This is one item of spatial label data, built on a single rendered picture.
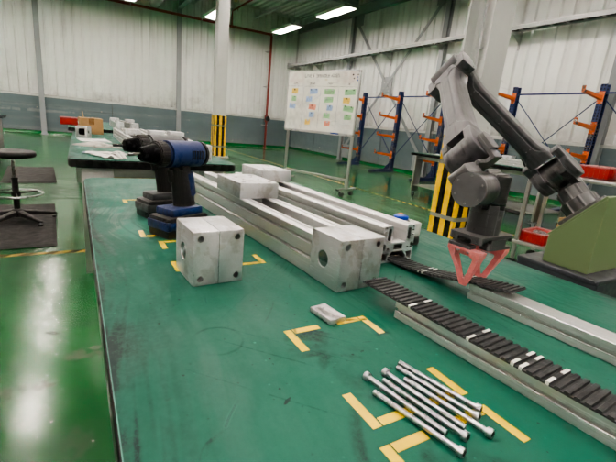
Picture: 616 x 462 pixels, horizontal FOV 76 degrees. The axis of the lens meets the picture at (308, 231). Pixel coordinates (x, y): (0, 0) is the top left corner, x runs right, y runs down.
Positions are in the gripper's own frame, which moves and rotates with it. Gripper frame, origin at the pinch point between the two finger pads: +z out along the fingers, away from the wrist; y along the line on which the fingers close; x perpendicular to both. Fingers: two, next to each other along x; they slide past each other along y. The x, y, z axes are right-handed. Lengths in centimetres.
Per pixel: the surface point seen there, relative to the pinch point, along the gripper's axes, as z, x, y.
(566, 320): 0.2, 16.9, 0.9
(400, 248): 0.2, -19.1, -1.3
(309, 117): -42, -538, -326
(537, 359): -0.1, 20.8, 18.0
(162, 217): -1, -51, 43
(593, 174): -12, -90, -295
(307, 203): -3.8, -49.4, 4.3
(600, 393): -0.1, 27.6, 18.3
